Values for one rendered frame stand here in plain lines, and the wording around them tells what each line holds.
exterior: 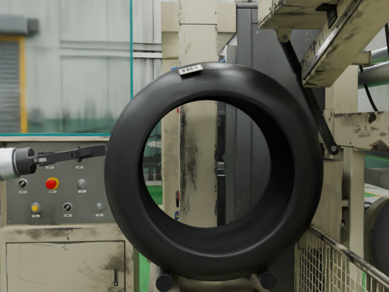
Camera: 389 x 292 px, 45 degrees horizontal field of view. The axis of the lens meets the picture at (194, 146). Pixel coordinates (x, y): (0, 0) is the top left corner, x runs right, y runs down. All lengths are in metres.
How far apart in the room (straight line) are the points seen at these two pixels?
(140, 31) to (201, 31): 9.18
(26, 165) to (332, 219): 0.98
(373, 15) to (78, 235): 1.38
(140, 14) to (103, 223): 9.07
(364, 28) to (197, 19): 0.60
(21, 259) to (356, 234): 1.29
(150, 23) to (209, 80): 9.67
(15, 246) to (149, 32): 9.07
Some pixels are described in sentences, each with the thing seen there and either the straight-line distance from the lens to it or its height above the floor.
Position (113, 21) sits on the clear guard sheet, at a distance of 2.00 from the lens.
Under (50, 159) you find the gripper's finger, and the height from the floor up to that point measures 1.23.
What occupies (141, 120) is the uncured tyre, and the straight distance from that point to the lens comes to 1.21.
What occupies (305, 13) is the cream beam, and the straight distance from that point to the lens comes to 1.44.
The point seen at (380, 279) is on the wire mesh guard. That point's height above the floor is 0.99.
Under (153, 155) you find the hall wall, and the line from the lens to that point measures 10.60.
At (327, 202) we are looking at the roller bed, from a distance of 1.64.
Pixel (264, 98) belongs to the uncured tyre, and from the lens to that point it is 1.23.
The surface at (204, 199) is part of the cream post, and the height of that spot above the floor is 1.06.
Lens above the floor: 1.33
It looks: 3 degrees down
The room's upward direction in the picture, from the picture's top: straight up
